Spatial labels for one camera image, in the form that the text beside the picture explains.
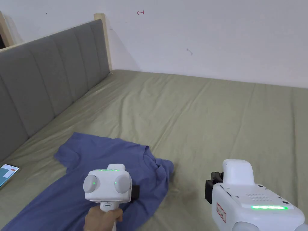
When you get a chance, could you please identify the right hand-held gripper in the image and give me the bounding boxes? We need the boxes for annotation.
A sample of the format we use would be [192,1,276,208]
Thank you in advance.
[205,159,306,231]

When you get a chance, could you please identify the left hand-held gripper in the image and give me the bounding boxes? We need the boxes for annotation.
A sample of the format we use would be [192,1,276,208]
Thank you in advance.
[83,163,140,231]

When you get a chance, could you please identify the blue shirt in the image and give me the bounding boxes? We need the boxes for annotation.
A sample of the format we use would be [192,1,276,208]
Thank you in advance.
[0,132,174,231]

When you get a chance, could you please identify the person's left hand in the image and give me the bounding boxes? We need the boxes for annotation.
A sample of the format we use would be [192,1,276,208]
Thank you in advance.
[83,206,123,231]

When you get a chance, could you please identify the smartphone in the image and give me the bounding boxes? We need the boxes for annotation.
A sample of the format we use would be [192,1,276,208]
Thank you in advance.
[0,164,20,189]

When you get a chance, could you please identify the bed with pale green sheet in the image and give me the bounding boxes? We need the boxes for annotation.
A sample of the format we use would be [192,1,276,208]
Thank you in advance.
[0,69,308,231]

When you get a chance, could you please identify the grey padded headboard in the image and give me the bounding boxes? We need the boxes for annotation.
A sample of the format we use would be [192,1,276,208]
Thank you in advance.
[0,19,111,163]

